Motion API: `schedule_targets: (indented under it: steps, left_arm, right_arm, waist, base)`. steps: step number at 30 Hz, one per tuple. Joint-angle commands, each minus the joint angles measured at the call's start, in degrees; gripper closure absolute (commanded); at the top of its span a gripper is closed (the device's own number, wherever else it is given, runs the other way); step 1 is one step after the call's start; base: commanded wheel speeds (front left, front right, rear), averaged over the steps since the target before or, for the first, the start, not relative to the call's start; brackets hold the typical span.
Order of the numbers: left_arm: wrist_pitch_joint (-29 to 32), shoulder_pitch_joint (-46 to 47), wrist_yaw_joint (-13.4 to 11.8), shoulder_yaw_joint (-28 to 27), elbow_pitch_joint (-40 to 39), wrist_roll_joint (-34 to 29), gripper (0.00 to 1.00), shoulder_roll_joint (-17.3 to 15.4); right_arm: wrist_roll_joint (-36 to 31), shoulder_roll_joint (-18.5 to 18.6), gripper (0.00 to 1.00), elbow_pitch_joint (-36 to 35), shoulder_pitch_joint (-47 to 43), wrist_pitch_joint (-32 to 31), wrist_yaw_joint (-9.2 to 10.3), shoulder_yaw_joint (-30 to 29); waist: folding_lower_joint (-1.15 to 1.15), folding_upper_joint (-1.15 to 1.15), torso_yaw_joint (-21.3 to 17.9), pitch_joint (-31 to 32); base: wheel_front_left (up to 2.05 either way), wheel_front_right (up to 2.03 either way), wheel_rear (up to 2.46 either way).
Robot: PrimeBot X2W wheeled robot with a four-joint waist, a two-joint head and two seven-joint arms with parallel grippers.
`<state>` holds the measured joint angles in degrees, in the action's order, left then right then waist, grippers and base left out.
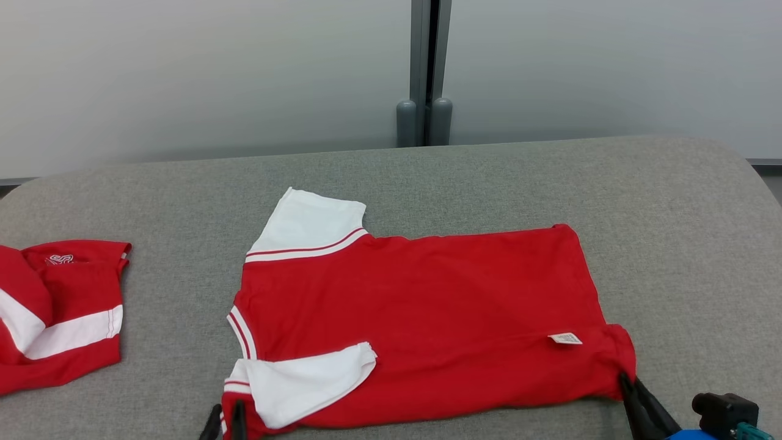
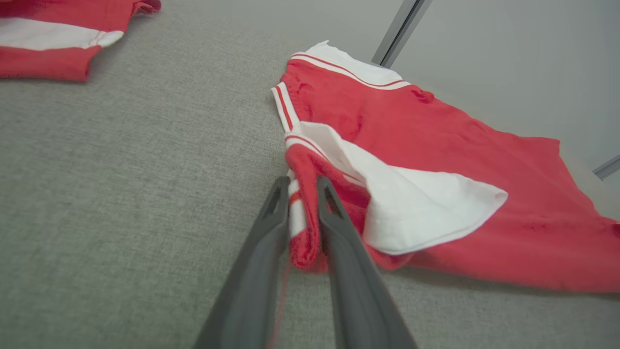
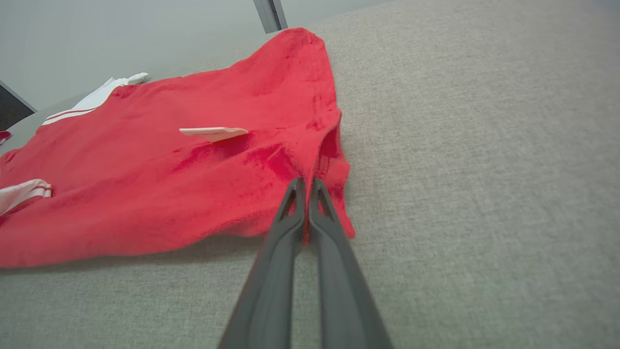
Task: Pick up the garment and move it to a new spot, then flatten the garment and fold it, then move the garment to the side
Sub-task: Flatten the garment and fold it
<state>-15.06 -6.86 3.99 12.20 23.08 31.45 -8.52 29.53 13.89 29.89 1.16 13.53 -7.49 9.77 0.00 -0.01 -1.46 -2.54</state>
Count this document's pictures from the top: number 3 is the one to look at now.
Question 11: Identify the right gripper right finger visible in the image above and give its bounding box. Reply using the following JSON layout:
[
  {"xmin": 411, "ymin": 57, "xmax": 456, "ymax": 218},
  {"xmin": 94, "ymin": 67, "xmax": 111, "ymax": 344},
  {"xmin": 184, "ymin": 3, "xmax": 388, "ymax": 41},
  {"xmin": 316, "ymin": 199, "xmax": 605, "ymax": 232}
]
[{"xmin": 309, "ymin": 178, "xmax": 394, "ymax": 349}]

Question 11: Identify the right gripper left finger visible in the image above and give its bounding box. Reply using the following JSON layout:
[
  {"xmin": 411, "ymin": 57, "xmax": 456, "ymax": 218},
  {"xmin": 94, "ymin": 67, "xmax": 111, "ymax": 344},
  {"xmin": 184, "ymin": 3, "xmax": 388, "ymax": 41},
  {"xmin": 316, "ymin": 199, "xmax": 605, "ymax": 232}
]
[{"xmin": 218, "ymin": 177, "xmax": 307, "ymax": 349}]

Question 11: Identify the red basketball jersey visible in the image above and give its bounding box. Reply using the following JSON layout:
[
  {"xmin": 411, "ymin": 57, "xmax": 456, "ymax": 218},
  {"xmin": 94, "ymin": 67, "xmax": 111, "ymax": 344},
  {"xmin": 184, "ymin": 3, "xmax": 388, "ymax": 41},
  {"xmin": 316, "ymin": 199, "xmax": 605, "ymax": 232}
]
[{"xmin": 0, "ymin": 28, "xmax": 357, "ymax": 269}]

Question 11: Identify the grey door frame post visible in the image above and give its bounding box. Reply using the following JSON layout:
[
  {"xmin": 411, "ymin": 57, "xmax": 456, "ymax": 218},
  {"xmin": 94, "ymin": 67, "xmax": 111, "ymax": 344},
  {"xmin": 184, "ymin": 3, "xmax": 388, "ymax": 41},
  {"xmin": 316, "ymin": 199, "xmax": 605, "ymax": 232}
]
[{"xmin": 253, "ymin": 0, "xmax": 288, "ymax": 34}]

